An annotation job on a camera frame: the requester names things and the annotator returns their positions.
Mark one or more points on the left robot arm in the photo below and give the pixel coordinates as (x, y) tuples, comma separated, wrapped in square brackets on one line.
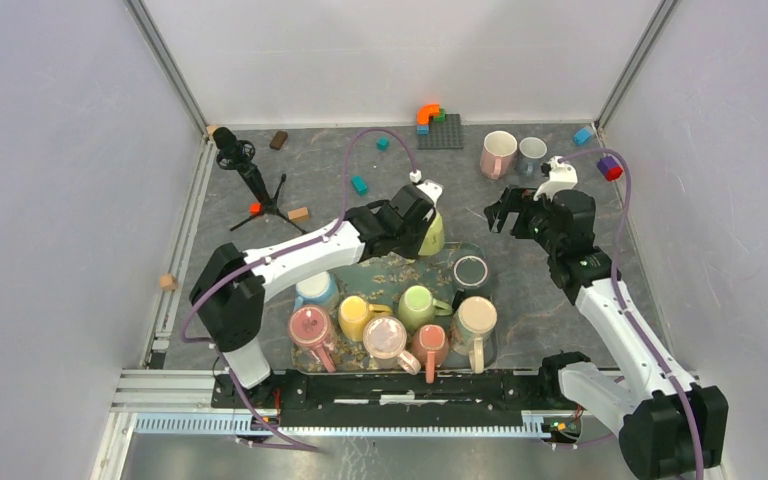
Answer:
[(230, 294)]

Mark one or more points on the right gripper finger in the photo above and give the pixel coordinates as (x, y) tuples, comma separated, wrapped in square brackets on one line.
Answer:
[(495, 215), (515, 200)]

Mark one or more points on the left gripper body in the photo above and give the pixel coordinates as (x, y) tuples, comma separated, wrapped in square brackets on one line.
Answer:
[(410, 240)]

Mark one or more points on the black microphone tripod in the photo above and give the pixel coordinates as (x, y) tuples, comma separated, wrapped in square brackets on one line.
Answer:
[(237, 155)]

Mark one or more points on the brown block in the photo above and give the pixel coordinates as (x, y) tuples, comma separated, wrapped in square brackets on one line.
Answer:
[(278, 140)]

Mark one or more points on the cream and green mug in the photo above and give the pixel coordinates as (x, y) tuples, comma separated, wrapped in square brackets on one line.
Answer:
[(472, 324)]

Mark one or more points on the yellow mug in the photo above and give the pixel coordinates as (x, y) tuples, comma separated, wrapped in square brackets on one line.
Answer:
[(354, 313)]

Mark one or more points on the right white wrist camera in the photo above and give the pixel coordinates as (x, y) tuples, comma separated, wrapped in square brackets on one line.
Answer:
[(559, 176)]

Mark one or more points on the light green mug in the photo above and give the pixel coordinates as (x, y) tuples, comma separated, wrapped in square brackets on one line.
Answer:
[(418, 307)]

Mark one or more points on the grey lego baseplate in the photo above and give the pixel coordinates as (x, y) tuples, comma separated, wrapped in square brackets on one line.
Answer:
[(443, 135)]

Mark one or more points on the light pink hexagonal mug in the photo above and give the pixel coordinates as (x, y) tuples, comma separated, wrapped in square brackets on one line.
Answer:
[(499, 150)]

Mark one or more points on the floral teal tray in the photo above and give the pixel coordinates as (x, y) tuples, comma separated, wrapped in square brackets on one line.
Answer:
[(382, 281)]

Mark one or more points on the coral mug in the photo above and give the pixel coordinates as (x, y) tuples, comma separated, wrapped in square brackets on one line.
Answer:
[(430, 346)]

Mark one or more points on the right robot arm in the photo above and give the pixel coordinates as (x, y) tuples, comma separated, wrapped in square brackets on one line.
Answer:
[(666, 423)]

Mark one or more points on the red-pink mug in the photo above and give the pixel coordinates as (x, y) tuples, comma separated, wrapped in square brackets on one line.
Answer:
[(310, 328)]

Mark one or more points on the light blue block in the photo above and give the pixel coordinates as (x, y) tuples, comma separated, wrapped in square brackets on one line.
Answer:
[(584, 135)]

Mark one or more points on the light blue mug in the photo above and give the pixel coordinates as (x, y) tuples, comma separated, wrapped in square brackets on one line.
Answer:
[(320, 289)]

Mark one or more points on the yellow-green hexagonal mug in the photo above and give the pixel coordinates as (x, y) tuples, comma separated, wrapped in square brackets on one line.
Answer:
[(434, 238)]

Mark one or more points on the tan rectangular block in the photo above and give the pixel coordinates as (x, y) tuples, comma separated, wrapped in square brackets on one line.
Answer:
[(299, 214)]

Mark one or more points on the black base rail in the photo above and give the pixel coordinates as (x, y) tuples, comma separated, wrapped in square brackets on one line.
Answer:
[(494, 398)]

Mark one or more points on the purple and red block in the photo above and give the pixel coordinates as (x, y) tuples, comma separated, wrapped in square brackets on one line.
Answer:
[(610, 168)]

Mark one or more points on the tan cube at left edge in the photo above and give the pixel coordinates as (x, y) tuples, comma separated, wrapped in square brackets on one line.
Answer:
[(168, 282)]

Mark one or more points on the dark teal mug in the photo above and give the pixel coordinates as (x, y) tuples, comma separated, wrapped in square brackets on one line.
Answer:
[(471, 276)]

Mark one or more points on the teal rectangular block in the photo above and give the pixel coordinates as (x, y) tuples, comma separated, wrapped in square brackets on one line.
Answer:
[(359, 185)]

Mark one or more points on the pale pink mug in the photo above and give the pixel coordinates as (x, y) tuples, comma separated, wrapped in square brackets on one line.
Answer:
[(385, 340)]

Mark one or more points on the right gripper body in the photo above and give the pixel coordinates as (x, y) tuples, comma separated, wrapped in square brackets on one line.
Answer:
[(533, 223)]

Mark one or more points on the blue-grey square mug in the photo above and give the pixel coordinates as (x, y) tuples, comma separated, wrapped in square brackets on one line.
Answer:
[(531, 152)]

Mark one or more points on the orange curved block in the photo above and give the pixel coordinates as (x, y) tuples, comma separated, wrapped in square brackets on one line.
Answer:
[(427, 113)]

